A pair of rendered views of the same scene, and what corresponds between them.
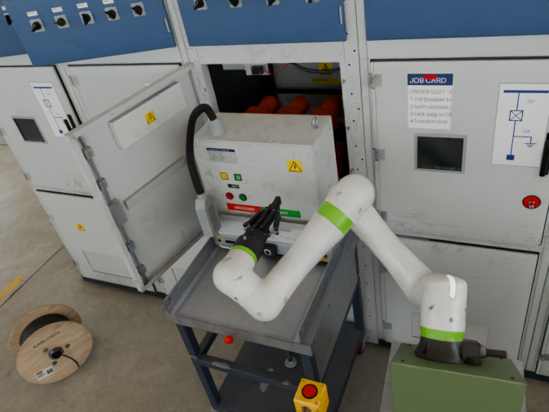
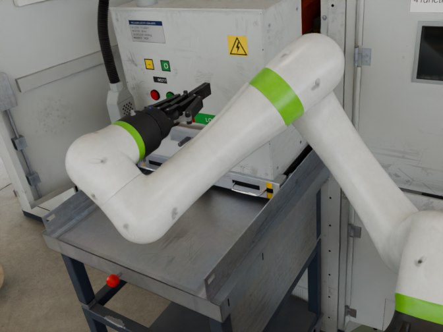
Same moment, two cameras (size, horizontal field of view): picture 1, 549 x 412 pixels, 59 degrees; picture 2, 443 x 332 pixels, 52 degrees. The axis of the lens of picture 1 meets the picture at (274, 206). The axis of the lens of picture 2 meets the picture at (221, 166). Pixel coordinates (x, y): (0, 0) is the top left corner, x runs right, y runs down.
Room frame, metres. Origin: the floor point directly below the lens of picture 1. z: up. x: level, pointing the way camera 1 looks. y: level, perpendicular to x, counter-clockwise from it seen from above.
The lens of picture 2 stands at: (0.35, -0.14, 1.62)
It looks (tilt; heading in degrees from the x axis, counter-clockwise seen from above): 30 degrees down; 6
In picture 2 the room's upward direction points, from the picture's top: 7 degrees counter-clockwise
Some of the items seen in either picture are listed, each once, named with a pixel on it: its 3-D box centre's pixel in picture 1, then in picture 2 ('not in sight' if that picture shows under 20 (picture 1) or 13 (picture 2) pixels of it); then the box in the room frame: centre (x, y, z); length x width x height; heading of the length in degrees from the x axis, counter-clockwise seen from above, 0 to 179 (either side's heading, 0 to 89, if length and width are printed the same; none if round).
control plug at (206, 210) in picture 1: (207, 214); (124, 116); (1.59, 0.27, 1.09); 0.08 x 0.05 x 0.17; 151
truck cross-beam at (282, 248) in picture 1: (272, 244); (205, 170); (1.56, 0.04, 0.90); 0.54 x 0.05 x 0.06; 61
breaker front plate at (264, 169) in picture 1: (259, 197); (190, 97); (1.54, 0.05, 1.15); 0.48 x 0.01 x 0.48; 61
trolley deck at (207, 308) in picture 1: (268, 269); (194, 202); (1.50, 0.08, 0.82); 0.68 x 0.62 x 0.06; 150
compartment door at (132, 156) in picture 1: (163, 176); (80, 66); (1.75, 0.42, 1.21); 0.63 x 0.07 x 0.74; 139
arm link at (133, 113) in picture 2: (247, 250); (137, 137); (1.16, 0.11, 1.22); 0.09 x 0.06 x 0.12; 60
